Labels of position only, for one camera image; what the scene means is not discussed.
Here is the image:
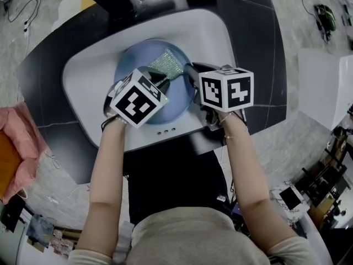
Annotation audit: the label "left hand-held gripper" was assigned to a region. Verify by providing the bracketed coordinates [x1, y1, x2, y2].
[103, 66, 171, 129]

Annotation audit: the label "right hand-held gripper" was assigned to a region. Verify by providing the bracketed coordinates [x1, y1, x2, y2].
[184, 62, 254, 132]

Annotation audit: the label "green scouring sponge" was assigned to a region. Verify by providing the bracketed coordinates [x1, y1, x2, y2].
[147, 48, 185, 80]

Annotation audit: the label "large blue plate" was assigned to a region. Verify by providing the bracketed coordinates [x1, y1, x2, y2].
[113, 39, 194, 125]

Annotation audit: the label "person's right forearm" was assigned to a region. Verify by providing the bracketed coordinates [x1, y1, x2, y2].
[219, 110, 293, 256]

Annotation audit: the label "person's left forearm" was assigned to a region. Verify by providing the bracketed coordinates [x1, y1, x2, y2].
[76, 114, 138, 259]

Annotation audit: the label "thin gold bangle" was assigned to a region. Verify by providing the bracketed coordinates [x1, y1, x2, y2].
[220, 112, 235, 125]

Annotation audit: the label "white sink basin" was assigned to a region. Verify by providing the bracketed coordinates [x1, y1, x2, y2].
[61, 8, 237, 153]

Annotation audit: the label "person's black trousers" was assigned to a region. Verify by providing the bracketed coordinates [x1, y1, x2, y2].
[127, 147, 235, 227]

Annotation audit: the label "dark vanity cabinet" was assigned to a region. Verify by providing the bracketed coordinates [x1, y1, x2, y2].
[15, 0, 287, 184]

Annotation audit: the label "white yellow egg rug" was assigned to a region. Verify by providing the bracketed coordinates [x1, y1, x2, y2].
[55, 0, 97, 29]

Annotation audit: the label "white ceramic tub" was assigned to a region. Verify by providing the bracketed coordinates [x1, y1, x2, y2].
[297, 47, 353, 131]

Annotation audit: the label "pink armchair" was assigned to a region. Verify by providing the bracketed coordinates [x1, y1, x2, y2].
[0, 102, 47, 204]

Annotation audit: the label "green black device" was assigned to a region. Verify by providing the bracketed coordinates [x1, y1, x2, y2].
[314, 3, 336, 33]

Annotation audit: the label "black tablet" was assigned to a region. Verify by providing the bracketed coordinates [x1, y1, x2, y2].
[279, 187, 301, 209]

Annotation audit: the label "person's grey sweatshirt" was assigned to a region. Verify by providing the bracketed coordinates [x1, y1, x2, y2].
[67, 206, 315, 265]

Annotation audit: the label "cluttered black shelf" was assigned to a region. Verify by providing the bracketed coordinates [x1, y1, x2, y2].
[293, 120, 353, 231]

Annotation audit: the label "marble pattern table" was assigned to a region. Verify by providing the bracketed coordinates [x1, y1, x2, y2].
[271, 179, 309, 226]

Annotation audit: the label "orange cushion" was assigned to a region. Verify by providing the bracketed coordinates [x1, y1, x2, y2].
[0, 130, 23, 198]

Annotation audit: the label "blue denim garment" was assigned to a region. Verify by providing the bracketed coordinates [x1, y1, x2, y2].
[26, 214, 55, 245]

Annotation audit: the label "black flat box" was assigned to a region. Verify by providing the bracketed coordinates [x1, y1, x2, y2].
[0, 194, 25, 231]

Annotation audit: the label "white cluttered desk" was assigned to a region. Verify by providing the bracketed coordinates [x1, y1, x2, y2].
[0, 203, 83, 265]

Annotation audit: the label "pearl bead bracelet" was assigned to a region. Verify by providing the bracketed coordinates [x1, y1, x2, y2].
[107, 114, 127, 125]

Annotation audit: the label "black hair tie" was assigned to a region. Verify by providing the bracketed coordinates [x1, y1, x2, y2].
[100, 117, 116, 134]

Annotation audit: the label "thin beaded bracelet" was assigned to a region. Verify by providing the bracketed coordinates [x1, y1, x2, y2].
[224, 128, 249, 140]

